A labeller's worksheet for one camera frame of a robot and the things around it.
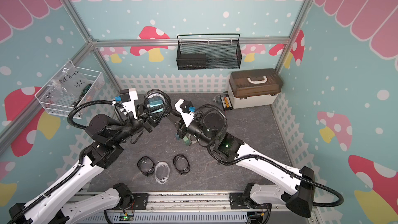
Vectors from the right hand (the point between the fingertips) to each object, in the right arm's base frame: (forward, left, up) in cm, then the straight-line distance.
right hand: (168, 112), depth 57 cm
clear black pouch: (-6, +19, -39) cm, 44 cm away
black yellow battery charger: (+39, -30, -40) cm, 64 cm away
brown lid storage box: (+37, -46, -23) cm, 63 cm away
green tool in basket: (+20, +44, -6) cm, 49 cm away
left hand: (-1, -1, +4) cm, 5 cm away
